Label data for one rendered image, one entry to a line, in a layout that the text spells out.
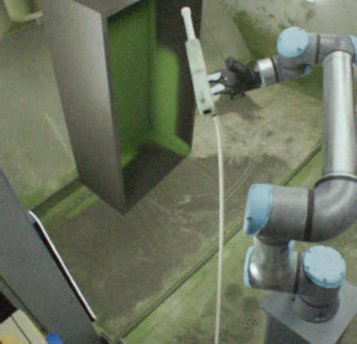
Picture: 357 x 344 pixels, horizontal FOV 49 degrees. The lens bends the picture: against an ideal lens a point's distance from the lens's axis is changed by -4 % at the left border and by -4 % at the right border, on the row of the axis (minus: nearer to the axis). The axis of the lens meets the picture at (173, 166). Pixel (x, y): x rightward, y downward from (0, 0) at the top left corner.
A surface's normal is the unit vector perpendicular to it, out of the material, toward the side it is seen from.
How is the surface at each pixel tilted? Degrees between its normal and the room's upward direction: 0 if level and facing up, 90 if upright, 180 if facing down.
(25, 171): 57
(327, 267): 5
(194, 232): 0
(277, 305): 0
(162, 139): 11
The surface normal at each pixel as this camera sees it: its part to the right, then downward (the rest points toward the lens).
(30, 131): 0.51, -0.04
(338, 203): 0.01, -0.33
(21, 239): 0.70, 0.43
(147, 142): 0.03, -0.63
